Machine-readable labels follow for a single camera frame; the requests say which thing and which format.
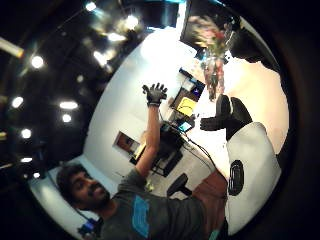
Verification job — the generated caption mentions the yellow pad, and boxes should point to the yellow pad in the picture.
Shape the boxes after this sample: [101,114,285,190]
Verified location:
[175,96,198,118]

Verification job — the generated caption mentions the clear glass vase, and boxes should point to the clear glass vase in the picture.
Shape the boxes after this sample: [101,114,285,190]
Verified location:
[201,55,229,102]

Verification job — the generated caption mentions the bouquet of mixed flowers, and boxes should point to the bouquet of mixed flowers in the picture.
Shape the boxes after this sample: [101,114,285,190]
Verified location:
[188,14,235,68]

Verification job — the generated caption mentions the group of ceiling lamps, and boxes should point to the group of ceiling lamps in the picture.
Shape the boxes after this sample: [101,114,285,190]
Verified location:
[0,0,141,181]

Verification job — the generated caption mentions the framed wall picture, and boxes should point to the framed wall picture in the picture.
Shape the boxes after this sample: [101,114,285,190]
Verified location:
[112,130,141,158]

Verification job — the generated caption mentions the black cable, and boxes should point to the black cable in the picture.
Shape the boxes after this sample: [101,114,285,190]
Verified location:
[161,120,218,173]

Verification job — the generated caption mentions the the person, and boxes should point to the the person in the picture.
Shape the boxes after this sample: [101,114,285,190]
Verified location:
[55,162,231,240]

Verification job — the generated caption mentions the tablet with lit screen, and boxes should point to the tablet with lit screen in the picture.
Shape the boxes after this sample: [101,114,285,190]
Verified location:
[176,119,195,134]

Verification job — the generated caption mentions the black office chair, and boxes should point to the black office chair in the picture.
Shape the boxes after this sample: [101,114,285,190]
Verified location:
[166,172,194,198]

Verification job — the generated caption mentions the blue lit device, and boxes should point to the blue lit device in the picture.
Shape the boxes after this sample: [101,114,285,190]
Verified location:
[77,217,102,238]

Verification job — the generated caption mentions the black tray of items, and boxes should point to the black tray of items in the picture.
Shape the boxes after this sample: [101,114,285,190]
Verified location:
[169,67,207,111]

